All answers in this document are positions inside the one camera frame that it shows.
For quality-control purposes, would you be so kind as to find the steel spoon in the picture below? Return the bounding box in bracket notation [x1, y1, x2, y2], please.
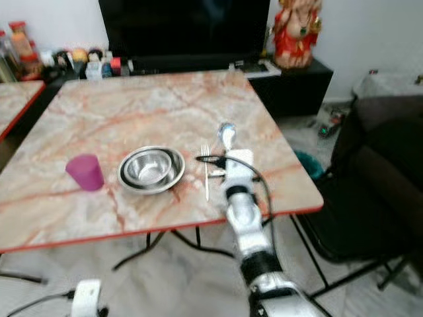
[217, 122, 237, 154]

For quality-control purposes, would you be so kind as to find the steel fork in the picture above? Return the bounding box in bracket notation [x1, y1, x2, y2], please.
[200, 143, 212, 203]

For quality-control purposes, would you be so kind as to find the steel plate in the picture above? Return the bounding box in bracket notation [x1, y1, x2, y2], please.
[118, 145, 186, 196]

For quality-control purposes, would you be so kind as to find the steel bowl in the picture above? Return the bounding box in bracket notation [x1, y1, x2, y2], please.
[124, 149, 176, 188]

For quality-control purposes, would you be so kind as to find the teal bin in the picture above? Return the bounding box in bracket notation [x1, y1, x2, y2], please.
[294, 150, 325, 181]

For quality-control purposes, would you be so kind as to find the white flat device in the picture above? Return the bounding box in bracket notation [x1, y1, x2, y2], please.
[227, 59, 282, 77]

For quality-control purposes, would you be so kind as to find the black television cabinet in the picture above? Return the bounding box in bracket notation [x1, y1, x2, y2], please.
[40, 55, 335, 120]

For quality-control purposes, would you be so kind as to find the black device with green light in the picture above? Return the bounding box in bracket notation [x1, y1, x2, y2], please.
[307, 105, 349, 139]

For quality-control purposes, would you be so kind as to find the marble pattern folding table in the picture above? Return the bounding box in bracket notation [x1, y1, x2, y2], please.
[0, 69, 325, 254]

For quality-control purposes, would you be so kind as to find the pink plastic cup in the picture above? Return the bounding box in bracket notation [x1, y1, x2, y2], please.
[65, 153, 106, 193]

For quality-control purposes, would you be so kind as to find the black television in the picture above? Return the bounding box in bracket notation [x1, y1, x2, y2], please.
[98, 0, 272, 59]

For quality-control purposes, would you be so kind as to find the red and gold statue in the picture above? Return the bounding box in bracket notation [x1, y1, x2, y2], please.
[272, 0, 324, 71]

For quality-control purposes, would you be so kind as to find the black chair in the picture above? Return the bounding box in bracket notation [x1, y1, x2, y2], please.
[291, 94, 423, 299]

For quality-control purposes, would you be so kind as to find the black haired doll figurine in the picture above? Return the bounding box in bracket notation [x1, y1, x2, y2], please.
[85, 49, 105, 82]

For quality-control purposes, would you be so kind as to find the orange headed figurine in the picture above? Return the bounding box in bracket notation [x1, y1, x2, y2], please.
[69, 47, 89, 67]

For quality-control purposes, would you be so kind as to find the grey cloth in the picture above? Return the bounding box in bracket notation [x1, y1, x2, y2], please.
[351, 69, 423, 101]

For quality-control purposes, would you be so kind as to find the marble pattern side table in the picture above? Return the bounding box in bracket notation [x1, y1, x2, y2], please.
[0, 80, 46, 141]

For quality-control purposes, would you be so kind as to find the clear bottle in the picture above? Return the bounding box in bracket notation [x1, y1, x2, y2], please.
[0, 29, 19, 84]

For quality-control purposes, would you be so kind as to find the red capped jar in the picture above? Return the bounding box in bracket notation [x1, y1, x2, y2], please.
[8, 21, 44, 82]

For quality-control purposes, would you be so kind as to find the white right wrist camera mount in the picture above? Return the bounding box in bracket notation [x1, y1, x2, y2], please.
[225, 149, 256, 190]

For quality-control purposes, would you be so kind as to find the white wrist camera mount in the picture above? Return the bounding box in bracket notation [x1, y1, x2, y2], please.
[225, 149, 256, 190]
[71, 279, 104, 317]

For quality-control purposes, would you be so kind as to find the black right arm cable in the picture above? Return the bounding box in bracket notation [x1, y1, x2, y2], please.
[198, 153, 280, 227]

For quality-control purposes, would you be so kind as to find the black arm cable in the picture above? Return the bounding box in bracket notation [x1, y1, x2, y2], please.
[198, 153, 280, 227]
[7, 290, 75, 317]

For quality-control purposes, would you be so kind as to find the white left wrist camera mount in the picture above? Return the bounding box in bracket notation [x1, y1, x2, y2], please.
[71, 279, 104, 317]

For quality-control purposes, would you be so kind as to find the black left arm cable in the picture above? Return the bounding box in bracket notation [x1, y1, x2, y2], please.
[7, 290, 75, 317]

